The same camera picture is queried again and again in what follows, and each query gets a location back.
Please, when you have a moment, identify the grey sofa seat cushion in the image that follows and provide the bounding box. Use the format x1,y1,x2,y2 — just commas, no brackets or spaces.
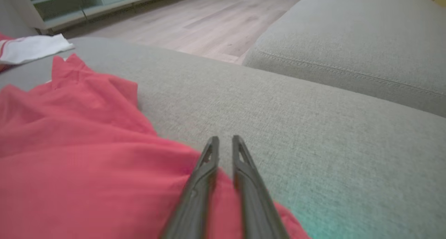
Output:
0,36,446,239

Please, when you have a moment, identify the pale green tv cabinet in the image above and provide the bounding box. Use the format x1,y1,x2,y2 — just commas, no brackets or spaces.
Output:
23,0,195,34

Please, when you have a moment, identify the red shirt with white label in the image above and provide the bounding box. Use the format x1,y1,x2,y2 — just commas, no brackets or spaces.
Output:
0,54,310,239

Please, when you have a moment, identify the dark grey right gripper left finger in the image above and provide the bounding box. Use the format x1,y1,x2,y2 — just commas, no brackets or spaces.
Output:
160,136,220,239

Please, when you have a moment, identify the red white striped numbered jersey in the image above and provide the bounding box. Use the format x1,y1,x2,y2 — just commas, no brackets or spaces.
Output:
0,33,75,72

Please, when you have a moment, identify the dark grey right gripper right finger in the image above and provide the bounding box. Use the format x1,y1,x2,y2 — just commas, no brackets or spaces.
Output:
232,135,290,239

